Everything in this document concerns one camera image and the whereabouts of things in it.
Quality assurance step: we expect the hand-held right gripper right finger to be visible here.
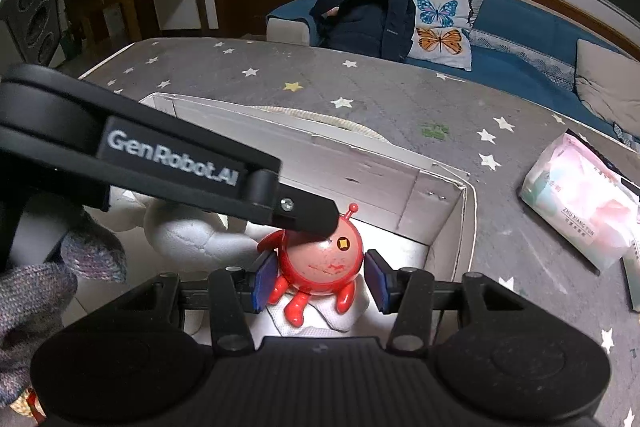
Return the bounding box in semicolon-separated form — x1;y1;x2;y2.
364;251;538;353

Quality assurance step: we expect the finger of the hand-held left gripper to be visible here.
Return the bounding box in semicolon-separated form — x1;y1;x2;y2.
240;169;340;236

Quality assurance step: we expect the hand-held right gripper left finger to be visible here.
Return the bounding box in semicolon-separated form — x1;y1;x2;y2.
100;251;279;353

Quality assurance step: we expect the red round robot toy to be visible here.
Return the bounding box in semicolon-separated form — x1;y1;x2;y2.
257;203;368;327

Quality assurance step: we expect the grey cardboard box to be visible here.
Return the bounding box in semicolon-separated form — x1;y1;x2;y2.
60;92;481;348

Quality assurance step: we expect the person's left hand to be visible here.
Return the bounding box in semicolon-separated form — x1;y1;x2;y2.
0;212;128;408

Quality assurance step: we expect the white plush toy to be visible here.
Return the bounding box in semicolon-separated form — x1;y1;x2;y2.
142;197;372;334

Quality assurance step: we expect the white paper plate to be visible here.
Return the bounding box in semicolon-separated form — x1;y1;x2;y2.
255;105;387;142

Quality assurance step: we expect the white speaker cabinet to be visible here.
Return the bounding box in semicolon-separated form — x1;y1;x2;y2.
0;0;68;68

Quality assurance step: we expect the grey star-print tablecloth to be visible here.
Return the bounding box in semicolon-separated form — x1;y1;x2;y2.
77;37;640;427

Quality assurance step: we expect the dark blue backpack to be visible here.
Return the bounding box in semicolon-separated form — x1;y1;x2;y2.
309;0;417;62

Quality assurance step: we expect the pink tissue packet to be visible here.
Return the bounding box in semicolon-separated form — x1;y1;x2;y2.
519;130;640;271

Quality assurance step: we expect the butterfly print pillow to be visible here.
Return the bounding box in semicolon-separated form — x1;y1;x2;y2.
356;0;487;72

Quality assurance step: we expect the blue sofa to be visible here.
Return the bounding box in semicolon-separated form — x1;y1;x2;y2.
265;0;640;142

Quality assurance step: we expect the plain beige cushion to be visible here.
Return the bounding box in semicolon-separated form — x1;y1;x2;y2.
574;38;640;124

